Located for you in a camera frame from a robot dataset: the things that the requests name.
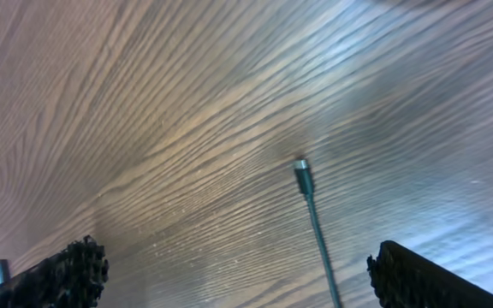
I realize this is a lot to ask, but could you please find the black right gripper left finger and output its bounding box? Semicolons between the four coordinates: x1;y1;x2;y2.
0;235;110;308

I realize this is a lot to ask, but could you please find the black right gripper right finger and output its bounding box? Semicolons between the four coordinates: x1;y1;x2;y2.
367;240;493;308

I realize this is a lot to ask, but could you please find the black USB charging cable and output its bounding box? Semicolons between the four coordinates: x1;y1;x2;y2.
293;157;344;308

